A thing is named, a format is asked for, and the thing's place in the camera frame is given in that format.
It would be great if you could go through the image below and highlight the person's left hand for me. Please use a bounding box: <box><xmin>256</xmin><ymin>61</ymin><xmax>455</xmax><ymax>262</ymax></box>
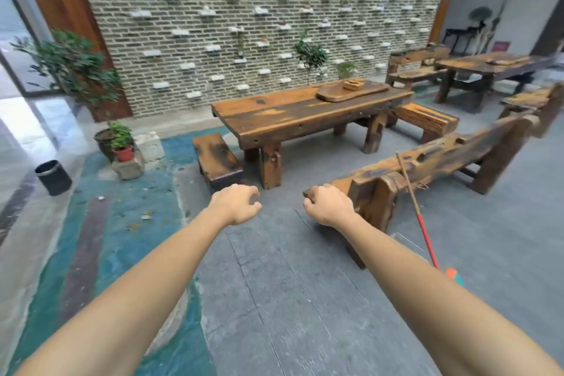
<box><xmin>207</xmin><ymin>184</ymin><xmax>263</xmax><ymax>227</ymax></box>

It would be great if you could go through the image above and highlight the person's right hand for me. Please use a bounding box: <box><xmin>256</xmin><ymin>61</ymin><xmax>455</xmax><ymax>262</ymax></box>
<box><xmin>303</xmin><ymin>184</ymin><xmax>358</xmax><ymax>229</ymax></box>

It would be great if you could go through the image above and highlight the orange broom with wooden handle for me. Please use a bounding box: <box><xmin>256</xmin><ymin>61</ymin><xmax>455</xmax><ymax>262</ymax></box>
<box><xmin>395</xmin><ymin>152</ymin><xmax>466</xmax><ymax>287</ymax></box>

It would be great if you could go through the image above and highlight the black waste bin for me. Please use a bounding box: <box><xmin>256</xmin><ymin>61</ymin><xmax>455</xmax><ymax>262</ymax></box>
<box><xmin>34</xmin><ymin>159</ymin><xmax>73</xmax><ymax>197</ymax></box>

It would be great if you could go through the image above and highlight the person's left forearm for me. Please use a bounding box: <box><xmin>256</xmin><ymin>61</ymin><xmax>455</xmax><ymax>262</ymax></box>
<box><xmin>13</xmin><ymin>203</ymin><xmax>230</xmax><ymax>376</ymax></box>

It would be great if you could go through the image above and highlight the person's right forearm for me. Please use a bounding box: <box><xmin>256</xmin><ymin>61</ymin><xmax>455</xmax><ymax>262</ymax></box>
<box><xmin>337</xmin><ymin>212</ymin><xmax>564</xmax><ymax>376</ymax></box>

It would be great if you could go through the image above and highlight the dark burnt wooden stool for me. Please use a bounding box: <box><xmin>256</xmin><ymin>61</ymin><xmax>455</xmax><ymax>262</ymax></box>
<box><xmin>192</xmin><ymin>132</ymin><xmax>244</xmax><ymax>190</ymax></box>

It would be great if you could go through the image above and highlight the white carved stone block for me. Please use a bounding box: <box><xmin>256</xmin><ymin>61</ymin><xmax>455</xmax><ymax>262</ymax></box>
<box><xmin>133</xmin><ymin>131</ymin><xmax>166</xmax><ymax>164</ymax></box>

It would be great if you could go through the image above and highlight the large rustic wooden table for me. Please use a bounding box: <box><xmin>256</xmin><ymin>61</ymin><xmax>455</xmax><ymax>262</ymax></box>
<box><xmin>211</xmin><ymin>79</ymin><xmax>415</xmax><ymax>190</ymax></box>

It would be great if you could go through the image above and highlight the brown stone block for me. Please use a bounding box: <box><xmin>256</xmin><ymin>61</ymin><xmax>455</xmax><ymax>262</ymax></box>
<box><xmin>110</xmin><ymin>152</ymin><xmax>145</xmax><ymax>182</ymax></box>

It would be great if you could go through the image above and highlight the wooden tea tray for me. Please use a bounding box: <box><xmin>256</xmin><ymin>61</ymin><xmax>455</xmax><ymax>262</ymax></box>
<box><xmin>315</xmin><ymin>78</ymin><xmax>391</xmax><ymax>103</ymax></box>

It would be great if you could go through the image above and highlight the rustic wooden backrest bench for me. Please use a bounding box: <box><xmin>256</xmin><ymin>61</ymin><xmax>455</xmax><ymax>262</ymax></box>
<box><xmin>303</xmin><ymin>111</ymin><xmax>541</xmax><ymax>270</ymax></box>

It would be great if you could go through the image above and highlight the thick orange-streaked wooden stool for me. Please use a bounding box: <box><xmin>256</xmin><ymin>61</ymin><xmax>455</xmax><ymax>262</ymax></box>
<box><xmin>390</xmin><ymin>101</ymin><xmax>461</xmax><ymax>145</ymax></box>

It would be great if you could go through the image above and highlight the pale round stone slab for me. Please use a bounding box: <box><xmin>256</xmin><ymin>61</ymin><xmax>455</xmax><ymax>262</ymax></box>
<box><xmin>96</xmin><ymin>149</ymin><xmax>170</xmax><ymax>182</ymax></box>
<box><xmin>144</xmin><ymin>287</ymin><xmax>191</xmax><ymax>357</ymax></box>

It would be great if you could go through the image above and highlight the small pale green plant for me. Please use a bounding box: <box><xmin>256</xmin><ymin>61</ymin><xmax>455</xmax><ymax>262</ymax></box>
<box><xmin>334</xmin><ymin>61</ymin><xmax>358</xmax><ymax>80</ymax></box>

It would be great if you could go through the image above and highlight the dark glazed plant pot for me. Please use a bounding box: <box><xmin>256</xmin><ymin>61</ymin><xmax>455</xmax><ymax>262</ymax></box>
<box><xmin>93</xmin><ymin>127</ymin><xmax>118</xmax><ymax>163</ymax></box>

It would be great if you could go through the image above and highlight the small slender potted tree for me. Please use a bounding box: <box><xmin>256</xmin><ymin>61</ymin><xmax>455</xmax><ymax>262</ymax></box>
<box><xmin>293</xmin><ymin>32</ymin><xmax>329</xmax><ymax>86</ymax></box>

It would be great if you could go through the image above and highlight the dark rustic wooden table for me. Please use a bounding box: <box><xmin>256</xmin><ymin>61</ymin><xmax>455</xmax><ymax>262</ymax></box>
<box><xmin>434</xmin><ymin>52</ymin><xmax>558</xmax><ymax>115</ymax></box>

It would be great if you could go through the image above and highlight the green leafy potted tree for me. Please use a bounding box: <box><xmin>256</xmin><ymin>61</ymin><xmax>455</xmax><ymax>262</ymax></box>
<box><xmin>11</xmin><ymin>29</ymin><xmax>124</xmax><ymax>134</ymax></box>

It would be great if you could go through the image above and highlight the flat wooden tray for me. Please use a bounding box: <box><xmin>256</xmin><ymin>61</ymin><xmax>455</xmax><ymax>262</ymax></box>
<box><xmin>484</xmin><ymin>55</ymin><xmax>532</xmax><ymax>67</ymax></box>

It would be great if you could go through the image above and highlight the black frame chair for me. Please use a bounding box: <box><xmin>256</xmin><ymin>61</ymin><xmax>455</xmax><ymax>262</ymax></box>
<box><xmin>442</xmin><ymin>26</ymin><xmax>484</xmax><ymax>55</ymax></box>

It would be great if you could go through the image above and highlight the glass door with metal frame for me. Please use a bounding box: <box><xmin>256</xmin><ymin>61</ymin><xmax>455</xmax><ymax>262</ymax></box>
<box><xmin>0</xmin><ymin>0</ymin><xmax>56</xmax><ymax>97</ymax></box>

